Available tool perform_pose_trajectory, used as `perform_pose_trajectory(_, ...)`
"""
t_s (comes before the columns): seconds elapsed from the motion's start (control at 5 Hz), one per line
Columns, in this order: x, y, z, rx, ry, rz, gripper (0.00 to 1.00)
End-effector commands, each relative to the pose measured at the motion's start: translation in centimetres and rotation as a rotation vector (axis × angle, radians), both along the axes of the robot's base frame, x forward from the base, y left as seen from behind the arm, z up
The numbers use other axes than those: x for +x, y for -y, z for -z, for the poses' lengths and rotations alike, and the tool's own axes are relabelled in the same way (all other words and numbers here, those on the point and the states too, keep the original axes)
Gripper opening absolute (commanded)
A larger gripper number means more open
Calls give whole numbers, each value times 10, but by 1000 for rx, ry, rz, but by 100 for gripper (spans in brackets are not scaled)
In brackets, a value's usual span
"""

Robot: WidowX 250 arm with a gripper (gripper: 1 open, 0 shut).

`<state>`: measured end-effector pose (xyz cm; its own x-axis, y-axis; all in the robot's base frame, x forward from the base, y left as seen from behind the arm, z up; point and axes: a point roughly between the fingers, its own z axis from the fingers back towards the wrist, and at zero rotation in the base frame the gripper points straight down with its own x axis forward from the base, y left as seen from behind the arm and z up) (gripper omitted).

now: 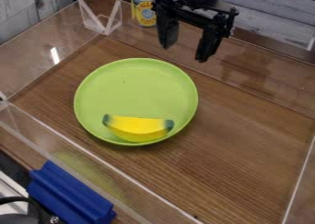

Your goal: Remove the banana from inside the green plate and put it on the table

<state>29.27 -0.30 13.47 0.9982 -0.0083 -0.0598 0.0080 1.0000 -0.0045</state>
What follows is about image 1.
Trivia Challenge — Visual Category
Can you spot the yellow toy banana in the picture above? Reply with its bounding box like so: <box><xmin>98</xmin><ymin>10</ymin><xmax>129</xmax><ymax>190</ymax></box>
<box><xmin>102</xmin><ymin>114</ymin><xmax>174</xmax><ymax>143</ymax></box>

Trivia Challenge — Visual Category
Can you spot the blue plastic clamp block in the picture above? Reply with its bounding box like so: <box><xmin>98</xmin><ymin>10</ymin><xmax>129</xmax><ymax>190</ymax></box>
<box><xmin>26</xmin><ymin>160</ymin><xmax>117</xmax><ymax>224</ymax></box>

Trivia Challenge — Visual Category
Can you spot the clear acrylic corner bracket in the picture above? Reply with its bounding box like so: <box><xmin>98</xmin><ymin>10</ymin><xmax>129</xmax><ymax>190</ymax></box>
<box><xmin>78</xmin><ymin>0</ymin><xmax>121</xmax><ymax>36</ymax></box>

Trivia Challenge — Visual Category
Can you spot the green round plate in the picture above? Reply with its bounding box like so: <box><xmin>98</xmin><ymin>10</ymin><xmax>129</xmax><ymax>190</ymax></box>
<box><xmin>72</xmin><ymin>58</ymin><xmax>197</xmax><ymax>147</ymax></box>

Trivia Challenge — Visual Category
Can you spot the yellow labelled tin can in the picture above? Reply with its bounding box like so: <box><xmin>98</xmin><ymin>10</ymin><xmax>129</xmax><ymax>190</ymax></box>
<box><xmin>130</xmin><ymin>0</ymin><xmax>156</xmax><ymax>28</ymax></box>

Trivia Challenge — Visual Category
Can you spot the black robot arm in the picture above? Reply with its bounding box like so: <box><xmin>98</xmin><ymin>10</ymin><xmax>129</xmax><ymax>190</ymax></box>
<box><xmin>152</xmin><ymin>0</ymin><xmax>238</xmax><ymax>63</ymax></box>

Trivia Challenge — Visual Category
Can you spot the black cable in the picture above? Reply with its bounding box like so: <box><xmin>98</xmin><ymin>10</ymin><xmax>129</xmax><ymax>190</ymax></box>
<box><xmin>0</xmin><ymin>195</ymin><xmax>41</xmax><ymax>224</ymax></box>

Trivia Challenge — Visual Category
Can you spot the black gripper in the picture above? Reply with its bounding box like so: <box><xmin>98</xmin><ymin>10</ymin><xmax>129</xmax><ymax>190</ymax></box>
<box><xmin>153</xmin><ymin>0</ymin><xmax>238</xmax><ymax>63</ymax></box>

